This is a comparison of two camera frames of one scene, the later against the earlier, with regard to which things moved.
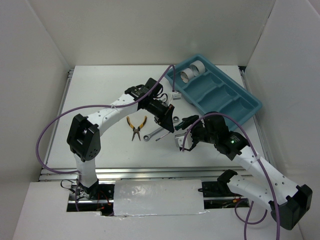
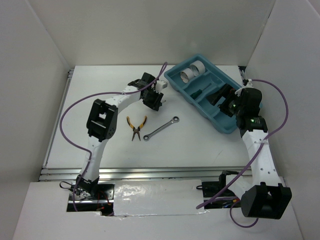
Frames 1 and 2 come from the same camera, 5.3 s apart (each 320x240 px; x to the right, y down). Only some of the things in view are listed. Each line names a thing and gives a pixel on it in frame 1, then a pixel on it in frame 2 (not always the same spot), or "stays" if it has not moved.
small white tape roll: [186, 74] stays
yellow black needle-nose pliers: [136, 130] stays
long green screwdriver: [177, 127] -> [198, 92]
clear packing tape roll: [197, 67] stays
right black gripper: [200, 124] -> [226, 90]
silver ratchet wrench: [146, 137] stays
